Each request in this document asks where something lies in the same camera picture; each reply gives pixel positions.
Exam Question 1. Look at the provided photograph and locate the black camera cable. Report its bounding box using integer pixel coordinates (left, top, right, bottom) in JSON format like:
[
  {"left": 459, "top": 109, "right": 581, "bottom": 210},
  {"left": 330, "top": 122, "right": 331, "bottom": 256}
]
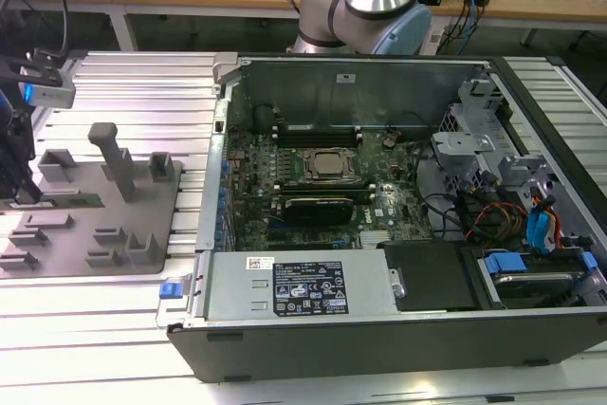
[{"left": 55, "top": 0, "right": 70, "bottom": 58}]

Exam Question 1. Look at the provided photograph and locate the red yellow wire bundle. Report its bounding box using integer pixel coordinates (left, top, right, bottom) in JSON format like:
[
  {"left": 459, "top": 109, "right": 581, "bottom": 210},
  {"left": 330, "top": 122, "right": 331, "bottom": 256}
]
[{"left": 454, "top": 186, "right": 532, "bottom": 248}]

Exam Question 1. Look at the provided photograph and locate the white labelled box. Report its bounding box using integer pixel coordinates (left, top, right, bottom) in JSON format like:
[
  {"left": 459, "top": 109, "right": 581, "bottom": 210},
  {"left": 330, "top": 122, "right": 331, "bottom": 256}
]
[{"left": 424, "top": 25, "right": 447, "bottom": 54}]

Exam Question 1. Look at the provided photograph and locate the black plastic shroud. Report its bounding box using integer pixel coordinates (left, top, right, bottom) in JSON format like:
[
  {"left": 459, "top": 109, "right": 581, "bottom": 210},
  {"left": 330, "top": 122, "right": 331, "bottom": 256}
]
[{"left": 377, "top": 239, "right": 481, "bottom": 315}]

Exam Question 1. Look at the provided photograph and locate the hard disk in blue carrier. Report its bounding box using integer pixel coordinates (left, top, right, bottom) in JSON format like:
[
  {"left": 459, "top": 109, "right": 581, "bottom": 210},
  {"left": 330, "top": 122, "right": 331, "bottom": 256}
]
[{"left": 478, "top": 250, "right": 599, "bottom": 311}]

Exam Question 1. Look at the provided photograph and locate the silver power supply unit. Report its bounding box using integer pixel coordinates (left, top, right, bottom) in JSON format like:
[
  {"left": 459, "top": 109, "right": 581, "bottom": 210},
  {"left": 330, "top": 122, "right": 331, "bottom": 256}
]
[{"left": 203, "top": 250, "right": 404, "bottom": 323}]

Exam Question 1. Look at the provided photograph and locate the grey parts rack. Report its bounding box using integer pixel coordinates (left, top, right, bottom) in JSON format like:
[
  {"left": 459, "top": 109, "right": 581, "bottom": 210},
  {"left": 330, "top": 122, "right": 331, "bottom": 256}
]
[{"left": 0, "top": 122, "right": 185, "bottom": 278}]

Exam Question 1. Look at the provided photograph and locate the blue flat cable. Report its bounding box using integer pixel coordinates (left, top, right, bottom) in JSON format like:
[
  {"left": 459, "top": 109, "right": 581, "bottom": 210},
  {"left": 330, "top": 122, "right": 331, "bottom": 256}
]
[{"left": 530, "top": 205, "right": 556, "bottom": 254}]

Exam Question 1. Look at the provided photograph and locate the silver chipset heatsink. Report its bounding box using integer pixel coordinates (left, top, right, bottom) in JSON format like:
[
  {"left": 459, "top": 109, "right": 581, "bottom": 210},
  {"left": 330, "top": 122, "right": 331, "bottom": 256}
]
[{"left": 359, "top": 229, "right": 395, "bottom": 249}]

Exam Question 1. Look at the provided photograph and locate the black open PC case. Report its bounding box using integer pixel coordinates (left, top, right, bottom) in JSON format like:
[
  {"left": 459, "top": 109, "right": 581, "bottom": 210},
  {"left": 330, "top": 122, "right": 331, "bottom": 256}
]
[{"left": 156, "top": 51, "right": 607, "bottom": 385}]

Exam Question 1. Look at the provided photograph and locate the silver CPU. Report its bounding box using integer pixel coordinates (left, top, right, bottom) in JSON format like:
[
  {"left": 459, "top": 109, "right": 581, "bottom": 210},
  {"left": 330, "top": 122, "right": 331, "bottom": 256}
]
[{"left": 313, "top": 152, "right": 348, "bottom": 176}]

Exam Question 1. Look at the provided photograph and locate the black RAM slot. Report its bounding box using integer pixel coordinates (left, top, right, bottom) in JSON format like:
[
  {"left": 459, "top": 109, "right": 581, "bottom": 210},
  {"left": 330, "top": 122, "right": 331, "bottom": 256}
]
[
  {"left": 276, "top": 140, "right": 361, "bottom": 149},
  {"left": 276, "top": 129, "right": 360, "bottom": 138},
  {"left": 274, "top": 180, "right": 371, "bottom": 188},
  {"left": 276, "top": 123, "right": 360, "bottom": 132},
  {"left": 276, "top": 135, "right": 361, "bottom": 143}
]

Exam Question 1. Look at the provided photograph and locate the metal socket cover frame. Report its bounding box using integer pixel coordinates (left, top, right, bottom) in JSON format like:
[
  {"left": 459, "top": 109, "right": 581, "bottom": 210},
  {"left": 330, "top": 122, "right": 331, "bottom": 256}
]
[{"left": 303, "top": 146, "right": 357, "bottom": 183}]

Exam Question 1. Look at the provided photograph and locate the green RAM stick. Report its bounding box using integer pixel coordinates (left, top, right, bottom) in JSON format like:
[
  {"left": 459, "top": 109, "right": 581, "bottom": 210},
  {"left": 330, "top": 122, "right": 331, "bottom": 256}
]
[
  {"left": 9, "top": 193, "right": 104, "bottom": 211},
  {"left": 283, "top": 186, "right": 372, "bottom": 201}
]

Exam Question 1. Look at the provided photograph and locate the silver metal drive cage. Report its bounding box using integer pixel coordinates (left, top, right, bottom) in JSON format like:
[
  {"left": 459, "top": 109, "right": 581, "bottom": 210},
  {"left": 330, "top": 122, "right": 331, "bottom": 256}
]
[{"left": 429, "top": 75, "right": 568, "bottom": 235}]

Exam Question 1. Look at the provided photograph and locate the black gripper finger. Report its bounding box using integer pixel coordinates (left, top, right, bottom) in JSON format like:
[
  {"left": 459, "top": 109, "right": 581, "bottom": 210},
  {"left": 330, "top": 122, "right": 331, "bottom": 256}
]
[{"left": 16, "top": 179, "right": 44, "bottom": 205}]

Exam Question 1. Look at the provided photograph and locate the green Dell motherboard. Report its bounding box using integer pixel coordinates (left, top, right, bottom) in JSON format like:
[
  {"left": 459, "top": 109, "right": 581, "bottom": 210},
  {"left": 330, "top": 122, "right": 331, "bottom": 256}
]
[{"left": 222, "top": 127, "right": 437, "bottom": 252}]

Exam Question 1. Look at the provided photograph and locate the black Quadro graphics card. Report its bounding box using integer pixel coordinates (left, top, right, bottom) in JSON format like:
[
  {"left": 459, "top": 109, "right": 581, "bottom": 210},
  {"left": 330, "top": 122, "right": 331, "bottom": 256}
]
[{"left": 283, "top": 194, "right": 356, "bottom": 227}]

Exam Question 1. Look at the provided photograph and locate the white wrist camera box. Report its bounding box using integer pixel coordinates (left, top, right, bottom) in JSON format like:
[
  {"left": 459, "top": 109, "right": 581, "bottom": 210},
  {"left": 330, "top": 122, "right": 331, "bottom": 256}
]
[{"left": 18, "top": 48, "right": 77, "bottom": 110}]

